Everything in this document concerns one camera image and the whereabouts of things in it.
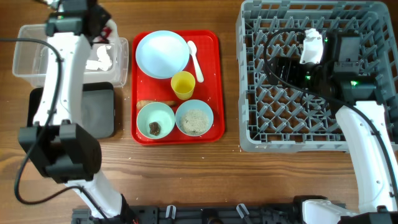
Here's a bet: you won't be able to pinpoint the red snack wrapper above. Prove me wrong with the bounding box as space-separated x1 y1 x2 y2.
100 27 112 40

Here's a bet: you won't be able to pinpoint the white tissue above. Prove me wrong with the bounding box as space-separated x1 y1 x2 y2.
86 45 113 72

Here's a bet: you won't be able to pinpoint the light blue bowl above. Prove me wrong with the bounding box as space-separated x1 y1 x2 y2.
175 100 214 137

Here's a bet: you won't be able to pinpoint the yellow plastic cup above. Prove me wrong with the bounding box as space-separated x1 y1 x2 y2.
170 71 196 100

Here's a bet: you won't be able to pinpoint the white rice grains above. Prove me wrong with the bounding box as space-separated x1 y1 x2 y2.
180 110 210 136

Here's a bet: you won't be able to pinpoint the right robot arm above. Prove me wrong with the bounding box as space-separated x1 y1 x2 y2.
264 28 397 223

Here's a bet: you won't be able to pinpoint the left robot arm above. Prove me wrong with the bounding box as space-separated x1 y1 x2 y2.
18 1 129 223

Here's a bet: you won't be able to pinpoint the grey dishwasher rack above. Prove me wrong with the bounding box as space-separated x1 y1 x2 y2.
236 1 397 152

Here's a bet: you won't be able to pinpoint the clear plastic waste bin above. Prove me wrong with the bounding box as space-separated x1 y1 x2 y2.
12 20 129 88

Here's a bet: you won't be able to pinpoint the light blue plate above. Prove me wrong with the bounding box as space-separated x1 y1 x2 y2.
135 30 190 79

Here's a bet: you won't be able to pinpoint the black plastic tray bin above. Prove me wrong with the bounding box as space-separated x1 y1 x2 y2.
18 82 114 147

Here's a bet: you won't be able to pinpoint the brown carrot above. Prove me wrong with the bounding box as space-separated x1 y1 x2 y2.
136 99 178 110

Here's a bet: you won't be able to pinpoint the white plastic spoon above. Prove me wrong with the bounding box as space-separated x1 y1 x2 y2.
187 40 204 83

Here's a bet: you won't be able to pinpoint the red serving tray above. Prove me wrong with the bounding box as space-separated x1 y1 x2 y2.
131 30 225 146

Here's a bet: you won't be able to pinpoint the green bowl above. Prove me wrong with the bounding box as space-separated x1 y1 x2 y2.
136 102 175 139

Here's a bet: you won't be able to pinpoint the dark brown food scrap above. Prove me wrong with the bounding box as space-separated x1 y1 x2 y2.
149 122 161 136

